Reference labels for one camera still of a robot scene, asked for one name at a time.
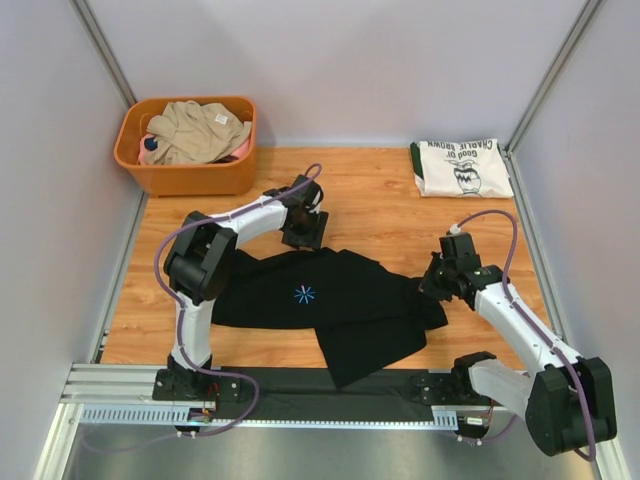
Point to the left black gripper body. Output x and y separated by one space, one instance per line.
305 234

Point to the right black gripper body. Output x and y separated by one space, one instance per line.
435 280

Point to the black t shirt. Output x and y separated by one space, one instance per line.
364 316

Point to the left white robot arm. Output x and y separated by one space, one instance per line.
199 265

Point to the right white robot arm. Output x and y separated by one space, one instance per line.
565 399

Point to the pink garment in basket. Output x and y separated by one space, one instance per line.
240 152

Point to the folded white printed t shirt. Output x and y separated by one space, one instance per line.
466 169

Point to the orange plastic basket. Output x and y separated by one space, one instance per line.
193 180

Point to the beige shirt in basket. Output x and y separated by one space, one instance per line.
189 133

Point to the black base cloth strip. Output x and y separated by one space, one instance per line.
309 394

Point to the blue garment in basket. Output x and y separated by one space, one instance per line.
150 144

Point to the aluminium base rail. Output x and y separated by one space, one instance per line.
122 394

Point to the left aluminium corner post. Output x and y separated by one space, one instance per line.
103 48

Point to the aluminium corner post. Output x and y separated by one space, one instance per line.
561 60
103 48

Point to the right aluminium corner post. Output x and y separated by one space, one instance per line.
561 60

